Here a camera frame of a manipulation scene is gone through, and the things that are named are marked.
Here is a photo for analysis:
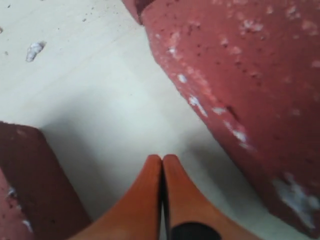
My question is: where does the red brick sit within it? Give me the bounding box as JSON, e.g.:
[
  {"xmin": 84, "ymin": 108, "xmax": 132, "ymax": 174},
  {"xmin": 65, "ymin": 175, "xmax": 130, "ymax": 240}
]
[
  {"xmin": 0, "ymin": 122, "xmax": 91, "ymax": 240},
  {"xmin": 124, "ymin": 0, "xmax": 320, "ymax": 238}
]

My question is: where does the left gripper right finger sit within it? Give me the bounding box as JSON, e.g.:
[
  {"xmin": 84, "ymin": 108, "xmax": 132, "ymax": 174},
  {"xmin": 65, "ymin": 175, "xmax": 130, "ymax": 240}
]
[{"xmin": 162, "ymin": 154, "xmax": 258, "ymax": 240}]

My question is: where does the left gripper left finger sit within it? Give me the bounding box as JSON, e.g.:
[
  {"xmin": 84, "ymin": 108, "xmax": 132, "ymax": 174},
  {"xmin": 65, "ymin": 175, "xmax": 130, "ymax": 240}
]
[{"xmin": 72, "ymin": 154, "xmax": 162, "ymax": 240}]

